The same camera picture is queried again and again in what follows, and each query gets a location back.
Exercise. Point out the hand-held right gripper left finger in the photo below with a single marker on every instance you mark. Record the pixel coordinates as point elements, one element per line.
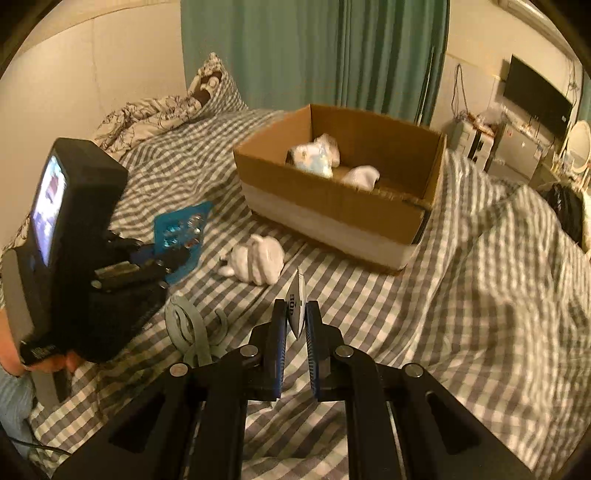
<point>278,341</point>

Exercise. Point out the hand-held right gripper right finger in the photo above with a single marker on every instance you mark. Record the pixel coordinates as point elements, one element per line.
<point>314,346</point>

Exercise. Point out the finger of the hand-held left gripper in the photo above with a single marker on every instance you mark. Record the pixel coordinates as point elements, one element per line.
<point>161,256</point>
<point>129,274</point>

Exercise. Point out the blue blister pack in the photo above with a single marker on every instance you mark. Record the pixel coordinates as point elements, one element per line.
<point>178,226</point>

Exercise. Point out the small white packet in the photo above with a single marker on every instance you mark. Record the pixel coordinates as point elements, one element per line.
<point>295,307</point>

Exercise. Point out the cardboard box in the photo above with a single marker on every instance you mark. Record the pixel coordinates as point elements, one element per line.
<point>332,207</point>

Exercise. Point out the person's left hand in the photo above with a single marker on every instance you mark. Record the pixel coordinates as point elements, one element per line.
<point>10,344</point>

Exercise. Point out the white rolled sock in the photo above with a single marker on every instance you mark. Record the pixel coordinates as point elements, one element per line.
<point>254,258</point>

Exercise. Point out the floral duvet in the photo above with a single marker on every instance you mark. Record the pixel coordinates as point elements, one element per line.
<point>138,120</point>

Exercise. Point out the grey checked bed sheet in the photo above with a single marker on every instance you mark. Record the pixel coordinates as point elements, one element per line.
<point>461,300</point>

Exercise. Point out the person's striped trouser leg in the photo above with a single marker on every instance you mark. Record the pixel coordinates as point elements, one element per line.
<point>14,401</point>

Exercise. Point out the white cloth bundle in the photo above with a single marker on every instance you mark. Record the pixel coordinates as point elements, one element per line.
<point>362,176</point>

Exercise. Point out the white and blue packet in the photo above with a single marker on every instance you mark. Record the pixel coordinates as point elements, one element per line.
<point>314,154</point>

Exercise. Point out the patterned pillow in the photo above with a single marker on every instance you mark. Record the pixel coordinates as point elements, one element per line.
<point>207,76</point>

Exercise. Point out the green curtain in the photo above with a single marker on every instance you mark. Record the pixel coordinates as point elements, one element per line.
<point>300,50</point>

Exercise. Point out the white appliance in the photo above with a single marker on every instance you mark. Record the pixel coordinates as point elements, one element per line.
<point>471,138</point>

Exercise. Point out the grey cabinet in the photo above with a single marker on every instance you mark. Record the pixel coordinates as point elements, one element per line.
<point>519,150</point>

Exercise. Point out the black bag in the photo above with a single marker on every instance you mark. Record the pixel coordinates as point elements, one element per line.
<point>565,210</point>

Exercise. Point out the round white mirror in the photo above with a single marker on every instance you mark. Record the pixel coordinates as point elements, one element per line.
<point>579,147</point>

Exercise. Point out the black television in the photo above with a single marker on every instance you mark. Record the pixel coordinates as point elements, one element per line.
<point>535,94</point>

